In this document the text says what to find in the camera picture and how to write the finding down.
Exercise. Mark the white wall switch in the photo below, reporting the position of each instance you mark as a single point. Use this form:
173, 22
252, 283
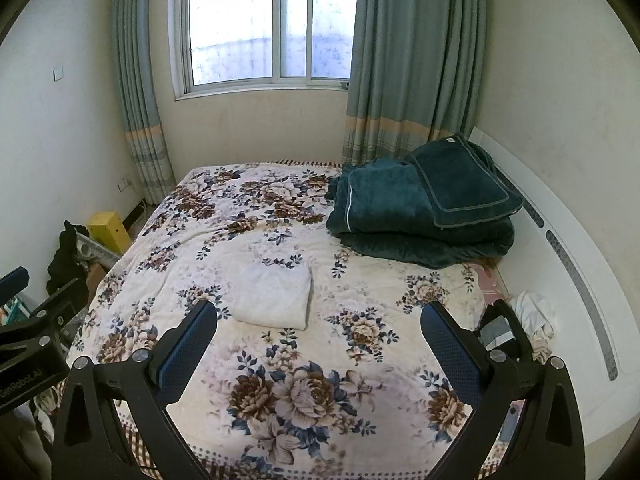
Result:
59, 73

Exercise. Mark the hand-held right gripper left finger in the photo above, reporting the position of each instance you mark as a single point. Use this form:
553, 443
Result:
187, 350

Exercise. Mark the cardboard box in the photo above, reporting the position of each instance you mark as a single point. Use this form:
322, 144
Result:
96, 280

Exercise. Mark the yellow box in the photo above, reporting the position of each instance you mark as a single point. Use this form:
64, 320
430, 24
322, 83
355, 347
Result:
110, 230

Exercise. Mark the silver metal frame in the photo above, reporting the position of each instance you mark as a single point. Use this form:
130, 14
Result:
92, 250

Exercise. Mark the white wall socket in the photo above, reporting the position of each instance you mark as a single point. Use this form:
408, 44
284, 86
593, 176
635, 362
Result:
124, 183

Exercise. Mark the floral blanket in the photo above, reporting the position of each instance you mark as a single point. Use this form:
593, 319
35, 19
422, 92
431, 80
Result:
280, 240

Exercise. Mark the black cloth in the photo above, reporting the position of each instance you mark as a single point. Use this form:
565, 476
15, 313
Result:
62, 260

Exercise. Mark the pink sheet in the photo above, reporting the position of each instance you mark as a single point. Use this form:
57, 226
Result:
487, 282

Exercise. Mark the dark green pillow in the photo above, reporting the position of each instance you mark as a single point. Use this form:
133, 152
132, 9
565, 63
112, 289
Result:
465, 180

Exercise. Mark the window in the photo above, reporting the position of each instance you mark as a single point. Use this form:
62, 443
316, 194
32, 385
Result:
260, 25

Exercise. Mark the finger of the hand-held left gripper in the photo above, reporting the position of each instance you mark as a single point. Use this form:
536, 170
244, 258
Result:
57, 307
12, 282

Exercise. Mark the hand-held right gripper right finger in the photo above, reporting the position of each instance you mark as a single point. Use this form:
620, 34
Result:
450, 350

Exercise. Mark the dark garment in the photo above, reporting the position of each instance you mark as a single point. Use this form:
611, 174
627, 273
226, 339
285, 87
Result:
500, 327

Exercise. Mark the dark green quilt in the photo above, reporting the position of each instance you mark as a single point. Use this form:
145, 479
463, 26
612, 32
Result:
385, 210

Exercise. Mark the white crumpled clothes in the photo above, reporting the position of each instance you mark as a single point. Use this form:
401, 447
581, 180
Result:
535, 310

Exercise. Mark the white headboard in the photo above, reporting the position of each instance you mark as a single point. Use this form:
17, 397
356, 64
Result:
565, 280

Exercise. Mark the white cloth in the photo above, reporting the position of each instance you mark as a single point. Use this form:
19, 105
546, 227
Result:
272, 295

